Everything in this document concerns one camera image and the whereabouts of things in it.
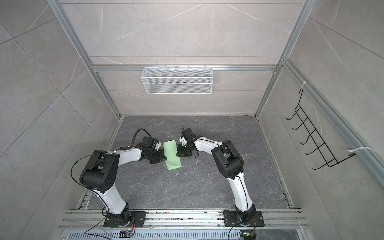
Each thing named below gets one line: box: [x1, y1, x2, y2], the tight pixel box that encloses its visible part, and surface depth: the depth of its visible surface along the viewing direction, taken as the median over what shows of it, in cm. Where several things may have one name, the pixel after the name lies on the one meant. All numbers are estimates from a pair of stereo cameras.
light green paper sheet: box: [163, 140, 182, 171], surface depth 98 cm
